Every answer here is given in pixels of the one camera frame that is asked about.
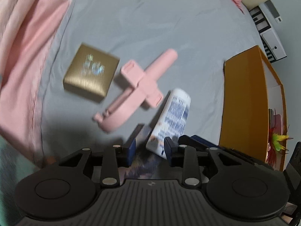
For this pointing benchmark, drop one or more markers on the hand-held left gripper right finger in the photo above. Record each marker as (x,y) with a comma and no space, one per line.
(169,151)

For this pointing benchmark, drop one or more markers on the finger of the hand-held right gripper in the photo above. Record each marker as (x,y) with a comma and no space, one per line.
(199,141)

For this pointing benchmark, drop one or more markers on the gold square gift box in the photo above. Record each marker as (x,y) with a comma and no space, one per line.
(91,75)

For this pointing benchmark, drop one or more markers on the colourful feather toy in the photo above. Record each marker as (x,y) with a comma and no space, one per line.
(278,141)

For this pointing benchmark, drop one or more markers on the orange cardboard box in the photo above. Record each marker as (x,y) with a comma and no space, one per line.
(244,98)

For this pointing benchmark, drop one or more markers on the pink blanket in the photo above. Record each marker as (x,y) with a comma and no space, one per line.
(28,51)

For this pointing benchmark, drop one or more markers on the grey bed sheet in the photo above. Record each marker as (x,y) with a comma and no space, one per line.
(152,23)

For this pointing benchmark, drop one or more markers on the pink plastic phone holder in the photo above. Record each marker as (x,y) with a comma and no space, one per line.
(143,84)

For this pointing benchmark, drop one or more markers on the white squeeze tube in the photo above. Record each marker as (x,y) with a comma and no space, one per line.
(175,115)

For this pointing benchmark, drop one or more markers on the person's teal striped trousers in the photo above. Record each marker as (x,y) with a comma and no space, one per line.
(6,174)

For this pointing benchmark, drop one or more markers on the printed card packet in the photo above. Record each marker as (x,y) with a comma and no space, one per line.
(142,133)

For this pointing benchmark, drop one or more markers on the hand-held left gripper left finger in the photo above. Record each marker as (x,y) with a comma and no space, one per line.
(131,151)

